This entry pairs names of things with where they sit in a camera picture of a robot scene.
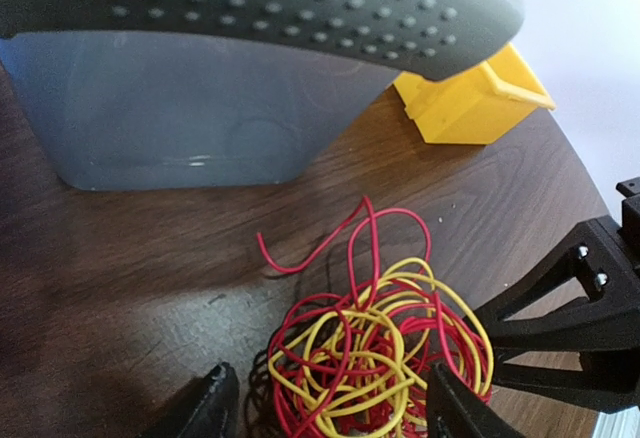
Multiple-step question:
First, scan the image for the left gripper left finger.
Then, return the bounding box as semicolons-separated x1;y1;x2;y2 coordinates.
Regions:
139;362;239;438

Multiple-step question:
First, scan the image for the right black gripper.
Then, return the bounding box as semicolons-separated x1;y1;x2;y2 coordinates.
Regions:
475;177;640;352

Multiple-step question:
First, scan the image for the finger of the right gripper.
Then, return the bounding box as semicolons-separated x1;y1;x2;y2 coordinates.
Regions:
494;350;639;413

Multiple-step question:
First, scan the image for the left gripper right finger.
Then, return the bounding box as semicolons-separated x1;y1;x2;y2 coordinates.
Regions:
426;363;523;438

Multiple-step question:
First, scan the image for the coloured cable bundle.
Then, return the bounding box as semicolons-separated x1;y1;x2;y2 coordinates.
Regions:
257;195;496;438

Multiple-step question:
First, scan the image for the yellow plastic bin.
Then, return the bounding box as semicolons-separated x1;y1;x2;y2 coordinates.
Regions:
393;44;556;146

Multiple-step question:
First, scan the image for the grey transparent plastic tub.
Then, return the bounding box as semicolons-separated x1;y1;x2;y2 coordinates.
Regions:
1;0;524;191

